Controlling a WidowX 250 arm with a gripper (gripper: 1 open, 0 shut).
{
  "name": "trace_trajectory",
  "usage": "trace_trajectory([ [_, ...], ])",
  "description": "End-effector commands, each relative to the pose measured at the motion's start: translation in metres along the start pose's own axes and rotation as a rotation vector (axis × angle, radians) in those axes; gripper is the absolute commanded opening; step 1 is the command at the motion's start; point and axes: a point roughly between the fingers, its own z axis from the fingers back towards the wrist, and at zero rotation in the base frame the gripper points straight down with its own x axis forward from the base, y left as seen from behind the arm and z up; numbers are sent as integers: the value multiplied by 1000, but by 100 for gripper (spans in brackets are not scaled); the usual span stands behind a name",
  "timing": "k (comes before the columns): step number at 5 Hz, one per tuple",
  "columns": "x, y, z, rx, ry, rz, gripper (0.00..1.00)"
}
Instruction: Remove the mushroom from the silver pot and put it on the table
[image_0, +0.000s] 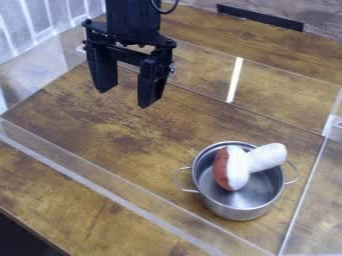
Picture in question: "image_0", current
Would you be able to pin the silver pot with handles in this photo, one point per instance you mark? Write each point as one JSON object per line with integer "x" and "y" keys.
{"x": 251, "y": 201}

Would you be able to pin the plush mushroom brown white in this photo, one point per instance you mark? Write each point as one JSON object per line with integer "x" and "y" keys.
{"x": 234, "y": 164}

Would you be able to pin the black bar on table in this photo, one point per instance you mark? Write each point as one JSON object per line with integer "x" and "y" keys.
{"x": 262, "y": 18}

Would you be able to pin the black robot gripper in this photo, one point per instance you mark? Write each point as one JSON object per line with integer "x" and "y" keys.
{"x": 128, "y": 37}

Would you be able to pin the clear acrylic enclosure panel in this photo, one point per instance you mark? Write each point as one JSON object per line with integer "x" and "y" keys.
{"x": 128, "y": 162}

